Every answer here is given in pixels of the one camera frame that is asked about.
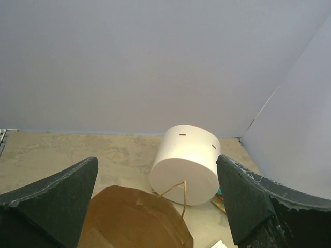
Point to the small white stapler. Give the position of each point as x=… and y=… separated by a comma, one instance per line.
x=219, y=244

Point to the aluminium frame rail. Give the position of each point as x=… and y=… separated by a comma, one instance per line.
x=5, y=133

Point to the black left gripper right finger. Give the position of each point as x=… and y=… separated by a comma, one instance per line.
x=264, y=213

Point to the white cylindrical bin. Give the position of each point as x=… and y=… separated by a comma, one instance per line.
x=184, y=170

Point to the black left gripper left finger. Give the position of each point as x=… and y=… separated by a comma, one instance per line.
x=49, y=212

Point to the tan snack bag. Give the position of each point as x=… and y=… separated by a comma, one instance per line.
x=217, y=200

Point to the red paper bag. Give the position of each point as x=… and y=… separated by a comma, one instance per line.
x=126, y=217

